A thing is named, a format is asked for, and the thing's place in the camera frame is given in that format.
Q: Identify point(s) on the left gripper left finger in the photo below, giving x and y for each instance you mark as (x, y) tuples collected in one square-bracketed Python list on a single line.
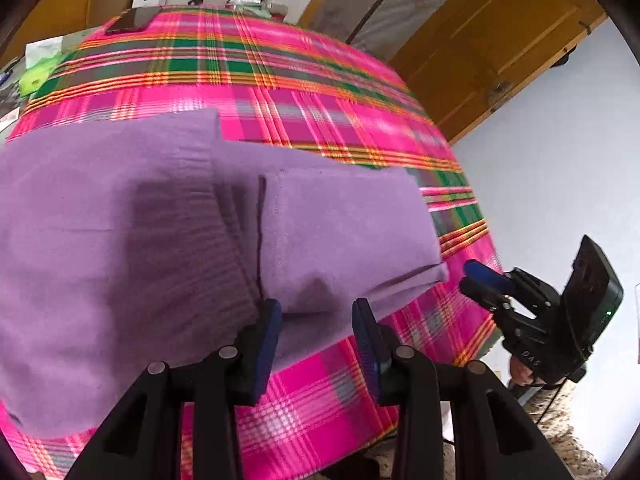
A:
[(141, 436)]

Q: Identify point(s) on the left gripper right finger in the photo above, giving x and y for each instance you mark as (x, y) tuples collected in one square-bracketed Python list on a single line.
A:
[(493, 436)]

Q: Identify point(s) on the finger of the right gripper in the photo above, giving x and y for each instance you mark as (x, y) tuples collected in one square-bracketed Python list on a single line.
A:
[(489, 278), (487, 297)]

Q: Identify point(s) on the purple fleece garment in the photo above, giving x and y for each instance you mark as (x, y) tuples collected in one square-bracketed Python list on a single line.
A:
[(125, 243)]

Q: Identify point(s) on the person's right hand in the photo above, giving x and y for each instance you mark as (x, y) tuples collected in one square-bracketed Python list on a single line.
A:
[(520, 374)]

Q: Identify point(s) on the wooden door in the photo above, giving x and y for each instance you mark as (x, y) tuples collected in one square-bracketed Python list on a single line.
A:
[(472, 56)]

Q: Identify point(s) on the pink plaid bed sheet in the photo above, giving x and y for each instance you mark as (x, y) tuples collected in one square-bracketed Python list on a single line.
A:
[(281, 85)]

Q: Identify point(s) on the patterned side table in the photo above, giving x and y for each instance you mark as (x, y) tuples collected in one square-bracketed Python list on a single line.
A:
[(12, 104)]

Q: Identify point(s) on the green tissue pack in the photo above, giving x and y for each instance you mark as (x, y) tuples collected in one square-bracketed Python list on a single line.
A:
[(41, 59)]

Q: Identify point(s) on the black smartphone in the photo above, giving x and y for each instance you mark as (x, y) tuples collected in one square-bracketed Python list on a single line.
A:
[(133, 20)]

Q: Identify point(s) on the wooden wardrobe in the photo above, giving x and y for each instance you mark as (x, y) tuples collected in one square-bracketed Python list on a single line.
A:
[(49, 18)]

